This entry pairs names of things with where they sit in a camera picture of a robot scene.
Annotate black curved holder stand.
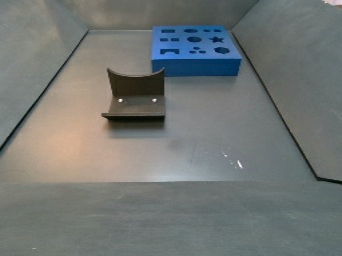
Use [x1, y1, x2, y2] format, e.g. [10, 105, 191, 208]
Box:
[102, 69, 166, 120]

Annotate blue shape sorter block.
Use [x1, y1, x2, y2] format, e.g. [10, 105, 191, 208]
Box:
[151, 25, 242, 77]

